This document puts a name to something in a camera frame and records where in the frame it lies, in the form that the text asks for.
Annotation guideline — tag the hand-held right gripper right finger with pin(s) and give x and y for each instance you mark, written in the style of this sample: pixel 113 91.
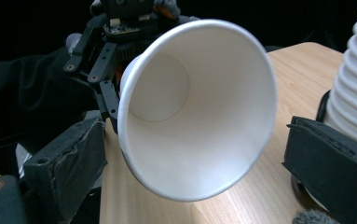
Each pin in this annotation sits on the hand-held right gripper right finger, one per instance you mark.
pixel 334 168

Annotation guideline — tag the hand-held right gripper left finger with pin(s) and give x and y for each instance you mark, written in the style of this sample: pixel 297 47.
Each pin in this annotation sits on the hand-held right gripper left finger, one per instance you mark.
pixel 67 168

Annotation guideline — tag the single white paper cup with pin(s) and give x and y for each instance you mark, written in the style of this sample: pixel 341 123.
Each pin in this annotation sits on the single white paper cup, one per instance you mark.
pixel 198 124

